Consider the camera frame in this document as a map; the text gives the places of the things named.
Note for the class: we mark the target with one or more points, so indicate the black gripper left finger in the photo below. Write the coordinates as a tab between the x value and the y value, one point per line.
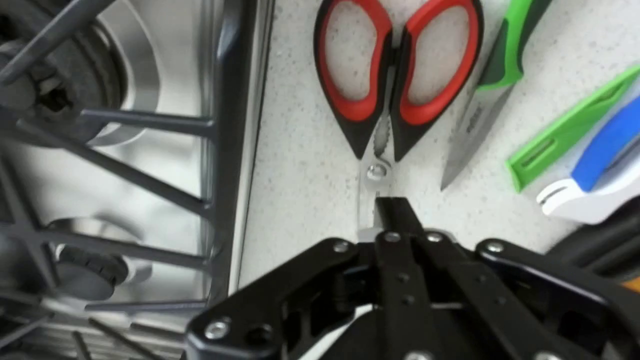
313	307

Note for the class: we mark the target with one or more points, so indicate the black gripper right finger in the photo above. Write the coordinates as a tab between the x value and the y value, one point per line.
507	301

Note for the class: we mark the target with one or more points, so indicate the blue white knife sharpener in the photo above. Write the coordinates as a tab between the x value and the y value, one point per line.
600	172

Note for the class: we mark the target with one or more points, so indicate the green knife sheath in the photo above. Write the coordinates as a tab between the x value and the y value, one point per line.
566	126

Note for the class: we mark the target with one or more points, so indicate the stainless steel gas range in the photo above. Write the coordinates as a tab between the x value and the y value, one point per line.
121	181

